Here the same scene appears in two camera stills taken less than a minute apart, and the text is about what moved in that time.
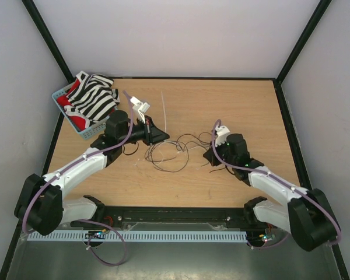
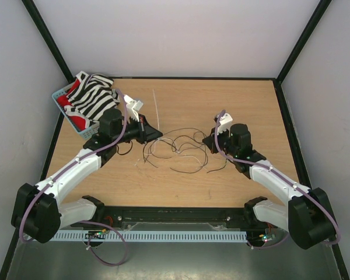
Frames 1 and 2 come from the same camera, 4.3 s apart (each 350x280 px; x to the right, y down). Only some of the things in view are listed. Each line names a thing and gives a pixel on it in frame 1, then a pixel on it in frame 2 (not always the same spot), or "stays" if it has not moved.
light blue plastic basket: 97,129 stays
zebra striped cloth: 93,98 stays
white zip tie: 164,110 -> 156,109
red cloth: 65,100 stays
